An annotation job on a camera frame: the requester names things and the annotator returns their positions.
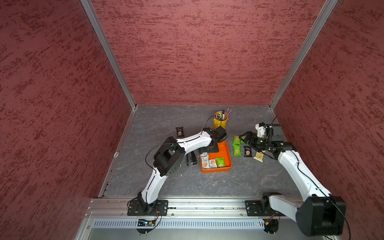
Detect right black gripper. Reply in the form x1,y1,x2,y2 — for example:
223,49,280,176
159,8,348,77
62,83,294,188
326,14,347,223
238,130,271,152

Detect pens in bucket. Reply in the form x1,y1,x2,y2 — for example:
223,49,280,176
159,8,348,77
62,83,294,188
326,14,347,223
215,108,232,122

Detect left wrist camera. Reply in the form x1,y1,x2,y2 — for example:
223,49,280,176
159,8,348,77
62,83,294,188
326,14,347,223
215,126,227,142

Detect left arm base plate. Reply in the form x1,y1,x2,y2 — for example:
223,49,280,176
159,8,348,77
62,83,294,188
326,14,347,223
127,199,169,217

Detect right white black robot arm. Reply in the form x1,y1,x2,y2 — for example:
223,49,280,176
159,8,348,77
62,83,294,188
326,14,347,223
239,132,348,237

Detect yellow pen holder bucket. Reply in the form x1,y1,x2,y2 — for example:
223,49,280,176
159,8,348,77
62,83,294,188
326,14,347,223
213,110,228,129

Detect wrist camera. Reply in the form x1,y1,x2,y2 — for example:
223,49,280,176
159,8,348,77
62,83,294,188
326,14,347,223
215,126,227,142
255,122,285,142

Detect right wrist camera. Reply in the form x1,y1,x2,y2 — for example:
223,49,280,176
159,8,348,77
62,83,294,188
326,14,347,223
255,122,285,142

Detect aluminium frame rail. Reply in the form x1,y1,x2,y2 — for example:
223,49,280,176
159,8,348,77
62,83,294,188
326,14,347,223
85,197,295,219

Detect black cookie packet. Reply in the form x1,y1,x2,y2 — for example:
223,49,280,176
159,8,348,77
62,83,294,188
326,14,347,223
176,127,185,139
244,146,253,158

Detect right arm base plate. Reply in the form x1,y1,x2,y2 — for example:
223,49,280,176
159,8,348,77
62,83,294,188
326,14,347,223
245,201,285,218

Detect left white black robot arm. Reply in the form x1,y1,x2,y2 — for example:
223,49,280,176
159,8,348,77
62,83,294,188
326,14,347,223
137,127,227,212

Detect orange plastic storage box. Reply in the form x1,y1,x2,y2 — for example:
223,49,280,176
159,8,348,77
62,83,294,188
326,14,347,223
200,141,232,174

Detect black stapler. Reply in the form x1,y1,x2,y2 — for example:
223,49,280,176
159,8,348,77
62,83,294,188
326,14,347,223
187,152,198,166

